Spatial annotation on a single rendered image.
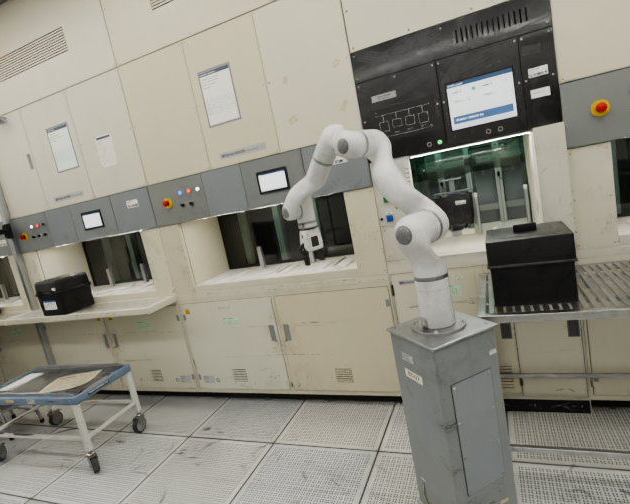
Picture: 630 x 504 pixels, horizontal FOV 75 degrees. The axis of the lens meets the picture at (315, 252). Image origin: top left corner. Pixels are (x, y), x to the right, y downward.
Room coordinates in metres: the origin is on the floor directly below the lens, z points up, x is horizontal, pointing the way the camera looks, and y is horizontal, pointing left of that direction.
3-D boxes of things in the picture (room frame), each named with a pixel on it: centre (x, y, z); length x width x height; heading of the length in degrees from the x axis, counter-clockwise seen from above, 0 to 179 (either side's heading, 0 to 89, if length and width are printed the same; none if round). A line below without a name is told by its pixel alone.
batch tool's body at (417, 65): (2.41, -0.94, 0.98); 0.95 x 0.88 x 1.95; 156
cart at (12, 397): (2.57, 1.80, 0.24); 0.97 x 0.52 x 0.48; 68
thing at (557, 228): (1.57, -0.81, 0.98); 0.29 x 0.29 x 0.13; 65
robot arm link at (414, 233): (1.41, -0.36, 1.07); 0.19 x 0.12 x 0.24; 131
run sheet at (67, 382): (2.47, 1.65, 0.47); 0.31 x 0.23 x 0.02; 87
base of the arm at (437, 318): (1.43, -0.39, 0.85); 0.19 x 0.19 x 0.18
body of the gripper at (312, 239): (1.89, 0.01, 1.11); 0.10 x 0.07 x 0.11; 131
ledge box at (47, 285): (3.06, 1.89, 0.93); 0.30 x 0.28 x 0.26; 63
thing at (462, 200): (2.63, -0.93, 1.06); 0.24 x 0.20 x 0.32; 66
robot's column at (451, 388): (1.43, -0.39, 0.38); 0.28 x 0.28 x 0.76; 21
